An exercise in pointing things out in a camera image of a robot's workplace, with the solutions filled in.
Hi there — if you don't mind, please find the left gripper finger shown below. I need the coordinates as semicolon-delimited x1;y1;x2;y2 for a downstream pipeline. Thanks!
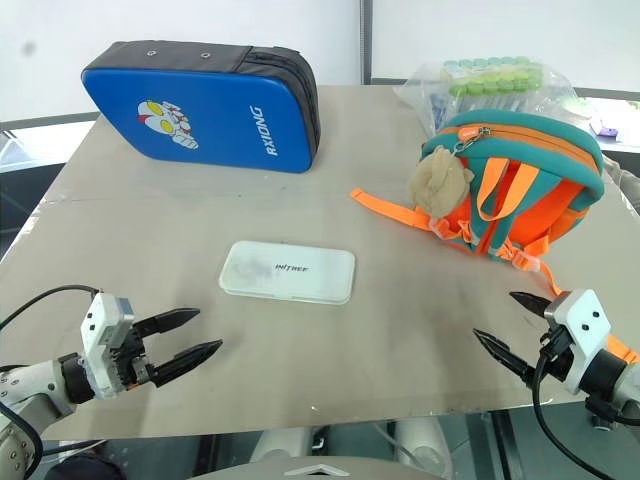
132;307;202;340
148;339;224;389

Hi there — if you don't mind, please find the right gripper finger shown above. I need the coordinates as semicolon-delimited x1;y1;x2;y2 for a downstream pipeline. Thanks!
471;327;537;383
508;291;553;318

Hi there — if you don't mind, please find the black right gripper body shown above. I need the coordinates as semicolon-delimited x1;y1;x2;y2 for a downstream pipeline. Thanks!
525;323;577;386

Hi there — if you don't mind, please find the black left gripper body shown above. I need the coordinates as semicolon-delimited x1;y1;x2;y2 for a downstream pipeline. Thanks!
109;322;157;395

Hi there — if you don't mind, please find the teal and orange backpack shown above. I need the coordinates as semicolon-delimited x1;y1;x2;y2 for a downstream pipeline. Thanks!
349;110;640;365

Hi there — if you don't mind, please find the white plastic box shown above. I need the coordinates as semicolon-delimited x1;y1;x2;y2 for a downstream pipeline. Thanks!
218;240;357;305

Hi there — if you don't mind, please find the dark rounded shape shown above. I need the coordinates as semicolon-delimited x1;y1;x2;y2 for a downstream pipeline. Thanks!
43;451;124;480

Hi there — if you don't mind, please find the beige plush zipper charm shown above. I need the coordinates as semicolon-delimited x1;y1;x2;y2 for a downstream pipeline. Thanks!
408;144;474;219

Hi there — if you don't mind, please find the grey chevron-marked robot torso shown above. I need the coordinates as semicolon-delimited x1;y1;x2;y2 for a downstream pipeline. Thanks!
197;455;454;480

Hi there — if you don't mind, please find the clear bag of capped tubes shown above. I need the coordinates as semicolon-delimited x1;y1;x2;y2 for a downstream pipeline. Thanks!
392;53;597;137

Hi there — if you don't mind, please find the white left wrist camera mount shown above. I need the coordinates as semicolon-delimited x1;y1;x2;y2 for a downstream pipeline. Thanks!
80;292;137;401

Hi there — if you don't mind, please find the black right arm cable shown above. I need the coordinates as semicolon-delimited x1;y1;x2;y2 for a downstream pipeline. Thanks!
530;337;609;480

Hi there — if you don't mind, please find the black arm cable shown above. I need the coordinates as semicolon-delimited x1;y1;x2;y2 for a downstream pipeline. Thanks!
530;337;609;480
0;284;101;331

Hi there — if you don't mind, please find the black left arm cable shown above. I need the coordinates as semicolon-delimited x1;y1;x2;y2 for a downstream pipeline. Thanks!
0;284;101;331

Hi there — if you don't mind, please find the black vertical post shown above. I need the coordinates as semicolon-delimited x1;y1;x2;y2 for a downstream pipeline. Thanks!
359;0;374;86

